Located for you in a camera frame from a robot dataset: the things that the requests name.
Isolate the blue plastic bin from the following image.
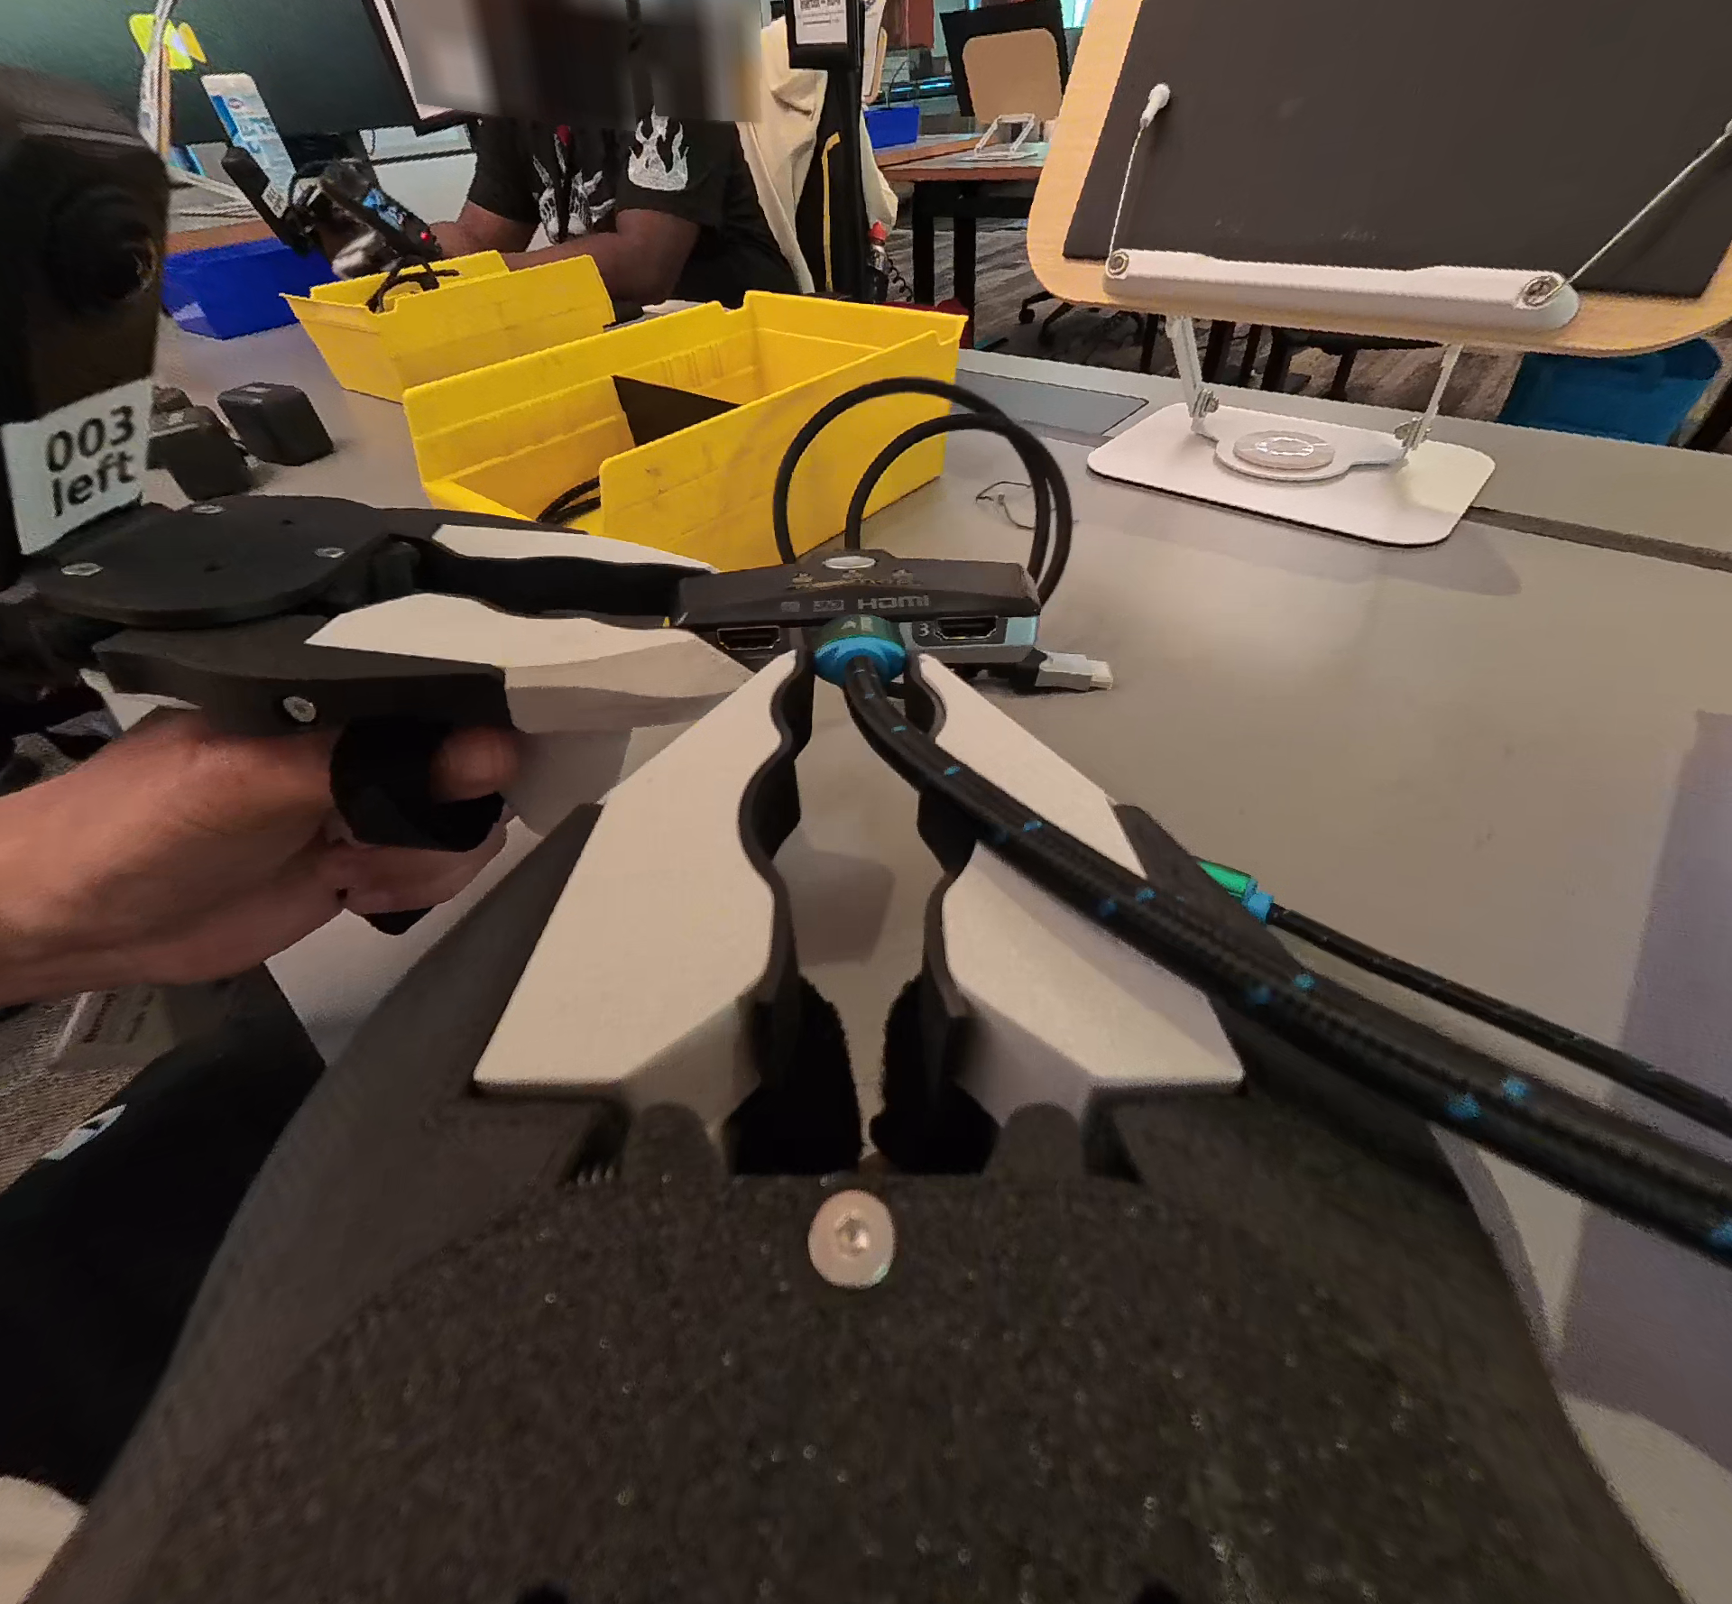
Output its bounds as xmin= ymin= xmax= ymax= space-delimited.
xmin=159 ymin=234 xmax=340 ymax=342

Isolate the black braided hdmi cable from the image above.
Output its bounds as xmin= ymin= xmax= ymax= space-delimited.
xmin=810 ymin=627 xmax=1732 ymax=1267
xmin=1196 ymin=859 xmax=1732 ymax=1145

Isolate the person's left hand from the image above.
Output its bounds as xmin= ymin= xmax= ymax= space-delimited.
xmin=0 ymin=714 xmax=521 ymax=1009

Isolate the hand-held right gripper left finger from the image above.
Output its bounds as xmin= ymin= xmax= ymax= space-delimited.
xmin=474 ymin=653 xmax=866 ymax=1172

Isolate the black hdmi switch box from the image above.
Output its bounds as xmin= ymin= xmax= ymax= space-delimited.
xmin=773 ymin=379 xmax=1114 ymax=694
xmin=671 ymin=549 xmax=1043 ymax=665

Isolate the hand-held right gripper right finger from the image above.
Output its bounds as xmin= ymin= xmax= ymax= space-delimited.
xmin=871 ymin=663 xmax=1243 ymax=1172

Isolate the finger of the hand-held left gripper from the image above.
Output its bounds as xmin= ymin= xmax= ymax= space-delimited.
xmin=385 ymin=519 xmax=722 ymax=619
xmin=303 ymin=608 xmax=761 ymax=836

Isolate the black power adapter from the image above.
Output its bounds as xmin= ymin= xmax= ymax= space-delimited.
xmin=216 ymin=383 xmax=336 ymax=468
xmin=145 ymin=385 xmax=259 ymax=501

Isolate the white hooded jacket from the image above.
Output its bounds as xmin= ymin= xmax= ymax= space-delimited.
xmin=736 ymin=13 xmax=901 ymax=306

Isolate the black handheld device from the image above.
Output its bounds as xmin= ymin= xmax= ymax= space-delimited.
xmin=222 ymin=149 xmax=444 ymax=308

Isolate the small yellow plastic bin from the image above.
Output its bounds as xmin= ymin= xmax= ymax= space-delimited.
xmin=281 ymin=249 xmax=618 ymax=403

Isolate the wooden book stand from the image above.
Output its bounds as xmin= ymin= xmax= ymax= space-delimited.
xmin=1025 ymin=0 xmax=1732 ymax=547

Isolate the blue container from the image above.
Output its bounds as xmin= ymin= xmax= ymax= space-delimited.
xmin=1493 ymin=338 xmax=1726 ymax=444

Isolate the wooden table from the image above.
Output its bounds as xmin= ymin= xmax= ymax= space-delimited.
xmin=875 ymin=135 xmax=1055 ymax=306

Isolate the large yellow plastic bin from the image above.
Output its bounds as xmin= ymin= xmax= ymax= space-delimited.
xmin=403 ymin=291 xmax=968 ymax=570

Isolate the white wipes canister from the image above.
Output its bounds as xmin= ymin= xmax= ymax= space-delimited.
xmin=200 ymin=72 xmax=285 ymax=186

